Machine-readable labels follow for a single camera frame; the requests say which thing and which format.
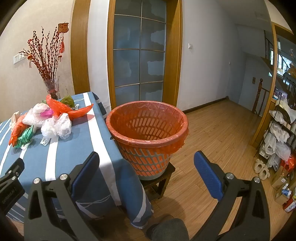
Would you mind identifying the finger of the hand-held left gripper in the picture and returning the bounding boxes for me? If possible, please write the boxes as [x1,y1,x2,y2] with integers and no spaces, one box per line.
[0,159,25,186]

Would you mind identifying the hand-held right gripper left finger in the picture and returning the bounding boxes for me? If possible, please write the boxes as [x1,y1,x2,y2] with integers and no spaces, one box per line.
[24,152,109,241]

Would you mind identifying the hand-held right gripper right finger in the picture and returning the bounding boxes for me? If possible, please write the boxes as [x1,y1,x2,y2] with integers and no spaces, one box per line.
[194,151,271,241]

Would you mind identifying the grey plastic waste basket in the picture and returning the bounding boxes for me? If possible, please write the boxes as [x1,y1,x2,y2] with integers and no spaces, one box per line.
[106,101,189,181]

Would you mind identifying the green white plastic bag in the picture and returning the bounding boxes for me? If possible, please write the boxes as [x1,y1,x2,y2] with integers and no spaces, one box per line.
[17,125,36,149]

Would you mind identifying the blue white striped tablecloth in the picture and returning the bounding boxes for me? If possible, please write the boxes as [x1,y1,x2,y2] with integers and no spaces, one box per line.
[0,92,154,230]

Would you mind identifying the dark wooden stool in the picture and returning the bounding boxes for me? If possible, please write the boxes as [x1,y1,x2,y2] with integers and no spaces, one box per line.
[139,162,176,202]

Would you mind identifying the white tissue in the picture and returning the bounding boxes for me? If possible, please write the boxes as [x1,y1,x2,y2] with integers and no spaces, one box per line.
[10,111,22,127]

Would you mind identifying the person's right leg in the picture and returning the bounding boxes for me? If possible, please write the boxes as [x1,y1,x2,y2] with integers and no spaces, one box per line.
[151,218,190,241]

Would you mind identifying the black metal shelf rack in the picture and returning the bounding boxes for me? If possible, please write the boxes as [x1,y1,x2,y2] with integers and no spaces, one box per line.
[261,81,296,172]

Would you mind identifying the cardboard box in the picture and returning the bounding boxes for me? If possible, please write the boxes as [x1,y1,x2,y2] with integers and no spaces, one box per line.
[271,170,290,205]

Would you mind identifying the long orange plastic bag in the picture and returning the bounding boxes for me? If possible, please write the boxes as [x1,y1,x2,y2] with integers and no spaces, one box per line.
[46,94,94,120]

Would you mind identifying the olive green plastic bag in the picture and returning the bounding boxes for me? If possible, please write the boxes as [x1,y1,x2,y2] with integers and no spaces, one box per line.
[60,95,75,107]

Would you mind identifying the white plastic shopping bag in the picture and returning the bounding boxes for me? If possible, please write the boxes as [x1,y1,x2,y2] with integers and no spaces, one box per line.
[264,134,291,162]
[269,110,286,125]
[270,122,290,142]

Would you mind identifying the white spray bottle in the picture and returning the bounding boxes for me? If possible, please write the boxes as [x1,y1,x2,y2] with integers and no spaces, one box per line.
[281,183,294,198]

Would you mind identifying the glass vase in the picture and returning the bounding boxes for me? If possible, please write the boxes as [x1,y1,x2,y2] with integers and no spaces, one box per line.
[43,76,61,100]

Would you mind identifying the red berry branches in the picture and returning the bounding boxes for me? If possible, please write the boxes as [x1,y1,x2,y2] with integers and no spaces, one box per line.
[18,26,64,81]

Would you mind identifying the frosted glass door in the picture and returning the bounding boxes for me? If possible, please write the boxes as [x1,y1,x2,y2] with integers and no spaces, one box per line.
[113,0,167,108]

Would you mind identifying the wooden stair post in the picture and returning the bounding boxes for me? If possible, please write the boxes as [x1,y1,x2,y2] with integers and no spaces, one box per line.
[252,78,271,115]

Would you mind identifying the white wall switch plate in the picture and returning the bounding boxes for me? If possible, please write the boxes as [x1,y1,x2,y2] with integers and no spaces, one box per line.
[13,54,26,65]

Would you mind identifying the wooden door frame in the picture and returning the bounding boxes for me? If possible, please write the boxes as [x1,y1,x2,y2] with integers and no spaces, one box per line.
[106,0,183,114]

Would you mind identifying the wooden partition frame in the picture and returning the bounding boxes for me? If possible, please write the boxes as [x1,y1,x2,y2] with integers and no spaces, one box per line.
[251,22,296,146]

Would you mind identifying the wooden wall pillar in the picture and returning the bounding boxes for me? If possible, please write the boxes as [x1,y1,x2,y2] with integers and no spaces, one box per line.
[70,0,91,94]

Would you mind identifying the red tassel wall ornament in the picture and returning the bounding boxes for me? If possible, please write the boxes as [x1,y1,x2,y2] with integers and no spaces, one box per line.
[58,22,69,54]

